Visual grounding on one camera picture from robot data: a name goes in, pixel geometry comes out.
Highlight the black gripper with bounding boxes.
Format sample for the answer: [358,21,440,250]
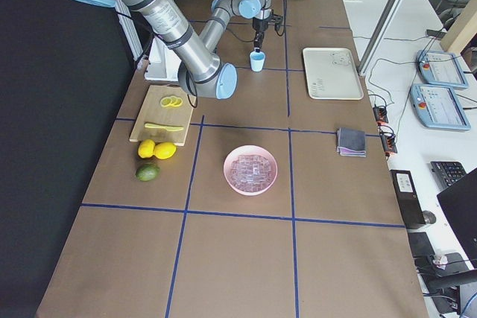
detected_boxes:
[252,18,269,48]

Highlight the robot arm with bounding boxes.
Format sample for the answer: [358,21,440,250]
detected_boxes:
[75,0,274,99]

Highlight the light blue paper cup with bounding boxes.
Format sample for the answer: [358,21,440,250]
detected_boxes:
[249,51,266,72]

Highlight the pink bowl of ice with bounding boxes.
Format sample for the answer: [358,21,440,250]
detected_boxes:
[223,145,278,196]

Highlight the cream bear serving tray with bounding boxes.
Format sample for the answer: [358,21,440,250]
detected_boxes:
[302,48,364,101]

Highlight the lemon slices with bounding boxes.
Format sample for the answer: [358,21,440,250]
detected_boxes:
[159,95,183,108]

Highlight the yellow plastic knife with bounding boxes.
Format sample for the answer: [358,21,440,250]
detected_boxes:
[144,122,184,132]

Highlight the wooden cutting board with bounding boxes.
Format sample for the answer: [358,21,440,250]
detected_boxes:
[129,85,193,146]

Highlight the grey folded cloth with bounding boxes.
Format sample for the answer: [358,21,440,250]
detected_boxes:
[336,127,367,157]

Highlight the black usb hub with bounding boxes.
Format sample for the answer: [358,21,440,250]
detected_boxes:
[373,106,388,124]

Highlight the yellow lemon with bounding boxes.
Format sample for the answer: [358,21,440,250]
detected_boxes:
[137,139,156,159]
[153,142,177,159]

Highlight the green avocado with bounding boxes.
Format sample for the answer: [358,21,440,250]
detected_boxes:
[135,162,160,182]

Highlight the far teach pendant tablet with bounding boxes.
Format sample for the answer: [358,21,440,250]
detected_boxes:
[416,50,469,89]

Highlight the teach pendant tablet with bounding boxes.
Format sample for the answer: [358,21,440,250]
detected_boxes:
[416,50,469,89]
[410,84,471,131]

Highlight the near teach pendant tablet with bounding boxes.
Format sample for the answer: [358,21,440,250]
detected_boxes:
[410,84,471,131]

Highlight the black box device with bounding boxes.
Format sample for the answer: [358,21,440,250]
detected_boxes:
[390,169,426,229]

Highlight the black keyboard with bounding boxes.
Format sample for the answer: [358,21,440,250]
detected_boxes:
[430,161,467,189]

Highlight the black laptop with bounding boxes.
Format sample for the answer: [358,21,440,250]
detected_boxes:
[437,169,477,259]

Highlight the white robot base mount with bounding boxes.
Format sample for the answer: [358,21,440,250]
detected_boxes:
[136,34,185,83]

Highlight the aluminium frame post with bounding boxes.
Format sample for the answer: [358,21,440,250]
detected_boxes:
[358,0,403,76]

